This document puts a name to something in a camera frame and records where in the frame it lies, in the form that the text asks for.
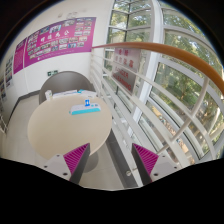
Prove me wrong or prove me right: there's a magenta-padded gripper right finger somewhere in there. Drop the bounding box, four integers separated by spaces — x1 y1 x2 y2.
130 142 183 186

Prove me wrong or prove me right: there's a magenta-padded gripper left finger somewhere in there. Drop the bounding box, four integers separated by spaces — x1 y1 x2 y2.
40 142 92 185

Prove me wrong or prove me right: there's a white and teal power strip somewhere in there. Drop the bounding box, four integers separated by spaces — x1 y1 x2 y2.
68 102 102 116

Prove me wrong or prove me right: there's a small white upright box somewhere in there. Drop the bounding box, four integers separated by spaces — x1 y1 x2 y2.
44 89 54 101

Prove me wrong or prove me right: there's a white and teal box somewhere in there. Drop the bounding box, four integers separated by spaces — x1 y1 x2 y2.
77 88 98 99

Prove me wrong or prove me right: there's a grey round armchair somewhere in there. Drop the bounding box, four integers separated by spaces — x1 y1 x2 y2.
38 70 98 105

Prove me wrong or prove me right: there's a green exit sign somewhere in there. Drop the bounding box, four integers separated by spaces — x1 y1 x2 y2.
46 69 60 77

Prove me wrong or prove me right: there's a silver sign with red letters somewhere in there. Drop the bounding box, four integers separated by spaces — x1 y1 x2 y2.
111 64 139 95

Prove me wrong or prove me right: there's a photo display board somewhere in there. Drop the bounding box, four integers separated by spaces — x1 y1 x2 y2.
0 78 8 103
4 54 15 90

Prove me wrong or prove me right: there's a white railing with wooden handrail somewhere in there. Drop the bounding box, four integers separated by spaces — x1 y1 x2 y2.
89 41 224 188

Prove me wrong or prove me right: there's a narrow magenta wall poster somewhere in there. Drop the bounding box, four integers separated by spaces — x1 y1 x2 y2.
12 38 28 75

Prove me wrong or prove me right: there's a large magenta wall poster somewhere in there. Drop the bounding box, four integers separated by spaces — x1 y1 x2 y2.
23 16 98 69

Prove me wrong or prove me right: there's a white framed window wall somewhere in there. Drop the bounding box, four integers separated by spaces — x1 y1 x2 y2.
104 0 224 163

